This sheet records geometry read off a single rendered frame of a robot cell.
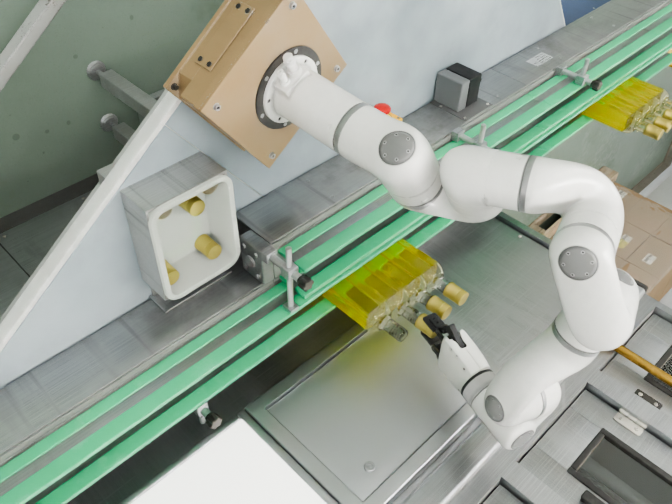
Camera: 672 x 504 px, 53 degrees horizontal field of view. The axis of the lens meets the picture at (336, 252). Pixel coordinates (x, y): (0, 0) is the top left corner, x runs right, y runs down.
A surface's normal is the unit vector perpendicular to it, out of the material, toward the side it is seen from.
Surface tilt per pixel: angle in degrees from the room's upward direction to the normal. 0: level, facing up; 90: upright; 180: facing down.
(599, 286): 61
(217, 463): 90
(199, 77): 90
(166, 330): 90
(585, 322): 74
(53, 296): 0
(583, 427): 90
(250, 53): 5
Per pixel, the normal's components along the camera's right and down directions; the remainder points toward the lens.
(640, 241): 0.13, -0.62
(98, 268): 0.70, 0.50
